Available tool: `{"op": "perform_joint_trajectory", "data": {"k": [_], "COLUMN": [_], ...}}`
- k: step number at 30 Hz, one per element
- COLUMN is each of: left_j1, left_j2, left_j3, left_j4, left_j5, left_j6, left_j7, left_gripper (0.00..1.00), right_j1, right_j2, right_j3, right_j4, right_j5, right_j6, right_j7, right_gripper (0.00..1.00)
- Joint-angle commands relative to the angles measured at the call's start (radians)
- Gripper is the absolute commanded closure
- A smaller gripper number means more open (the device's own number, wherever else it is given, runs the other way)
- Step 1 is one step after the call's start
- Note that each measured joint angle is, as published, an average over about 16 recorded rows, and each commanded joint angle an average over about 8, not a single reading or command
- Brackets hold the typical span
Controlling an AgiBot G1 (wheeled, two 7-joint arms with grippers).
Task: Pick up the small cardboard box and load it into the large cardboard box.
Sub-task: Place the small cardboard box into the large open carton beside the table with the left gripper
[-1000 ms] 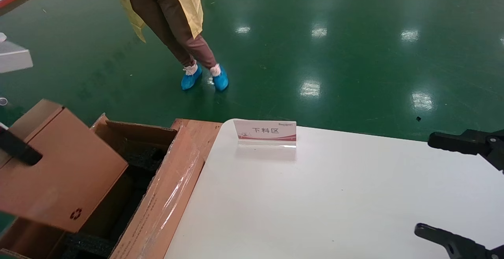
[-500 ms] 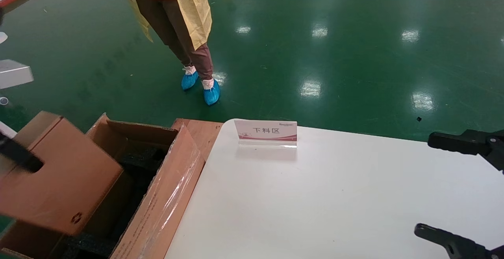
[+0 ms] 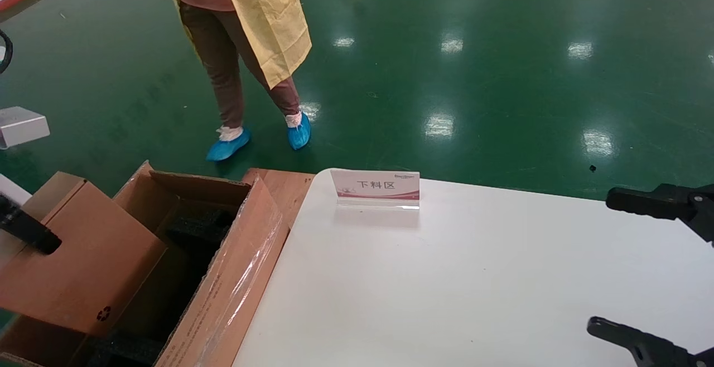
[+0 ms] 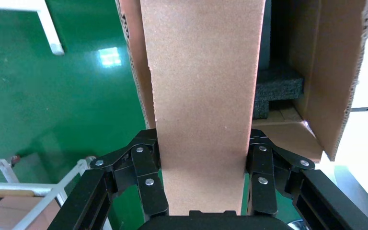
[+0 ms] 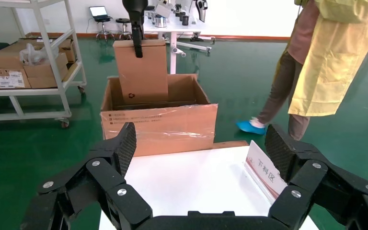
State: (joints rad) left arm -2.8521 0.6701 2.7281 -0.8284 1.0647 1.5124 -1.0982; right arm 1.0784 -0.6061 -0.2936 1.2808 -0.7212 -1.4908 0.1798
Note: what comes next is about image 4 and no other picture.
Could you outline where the white table frame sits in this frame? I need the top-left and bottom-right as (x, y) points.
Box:
(0, 0), (65, 57)

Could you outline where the large open cardboard box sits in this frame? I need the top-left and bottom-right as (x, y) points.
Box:
(115, 0), (368, 162)

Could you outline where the black foam insert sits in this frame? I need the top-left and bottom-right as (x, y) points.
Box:
(252, 59), (305, 120)

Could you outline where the white tube cart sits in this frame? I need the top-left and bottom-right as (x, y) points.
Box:
(0, 156), (113, 230)

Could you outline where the small brown cardboard box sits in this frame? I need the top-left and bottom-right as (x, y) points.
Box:
(139, 0), (266, 217)

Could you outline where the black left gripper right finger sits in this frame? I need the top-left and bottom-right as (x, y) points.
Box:
(246, 128), (315, 217)

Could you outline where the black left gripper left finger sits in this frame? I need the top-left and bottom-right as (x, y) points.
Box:
(90, 128), (169, 219)

